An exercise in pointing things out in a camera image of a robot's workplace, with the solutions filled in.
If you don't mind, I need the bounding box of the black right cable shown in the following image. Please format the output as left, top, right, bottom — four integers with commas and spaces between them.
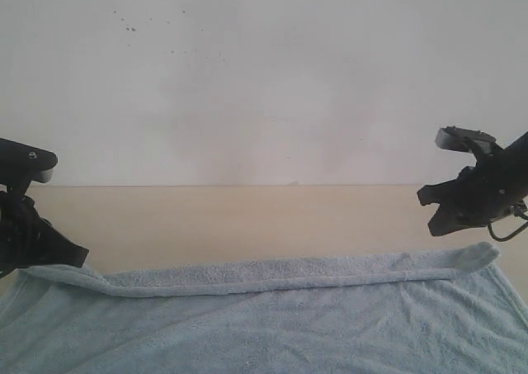
486, 202, 528, 243

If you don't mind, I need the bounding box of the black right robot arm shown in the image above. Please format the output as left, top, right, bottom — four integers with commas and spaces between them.
417, 126, 527, 242

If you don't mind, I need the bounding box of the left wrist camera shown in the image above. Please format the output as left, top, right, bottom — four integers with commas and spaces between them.
1, 139, 58, 185

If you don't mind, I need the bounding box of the light blue fleece towel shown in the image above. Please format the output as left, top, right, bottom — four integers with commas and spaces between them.
1, 242, 527, 373

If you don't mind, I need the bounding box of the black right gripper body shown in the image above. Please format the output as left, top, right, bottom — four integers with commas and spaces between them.
457, 146, 527, 226

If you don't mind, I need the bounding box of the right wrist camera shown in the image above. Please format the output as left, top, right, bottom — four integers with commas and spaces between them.
435, 126, 500, 154

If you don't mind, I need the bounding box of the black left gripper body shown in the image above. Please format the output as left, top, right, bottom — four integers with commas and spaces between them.
1, 191, 50, 275

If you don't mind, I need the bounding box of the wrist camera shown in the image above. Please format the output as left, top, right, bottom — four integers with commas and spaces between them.
435, 126, 500, 154
1, 139, 58, 185

